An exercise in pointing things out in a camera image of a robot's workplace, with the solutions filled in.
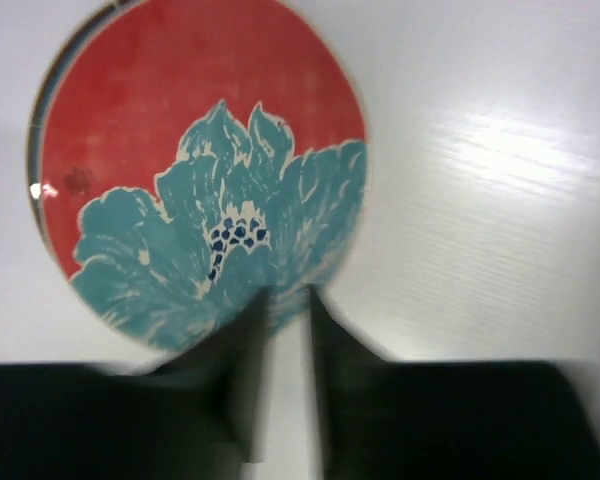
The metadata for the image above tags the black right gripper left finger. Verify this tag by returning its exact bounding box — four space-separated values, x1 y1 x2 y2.
0 289 270 479

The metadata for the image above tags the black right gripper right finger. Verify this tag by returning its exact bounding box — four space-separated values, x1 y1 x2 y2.
308 287 600 479

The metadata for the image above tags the red plate with teal flower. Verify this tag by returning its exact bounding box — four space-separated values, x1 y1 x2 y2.
43 1 369 352

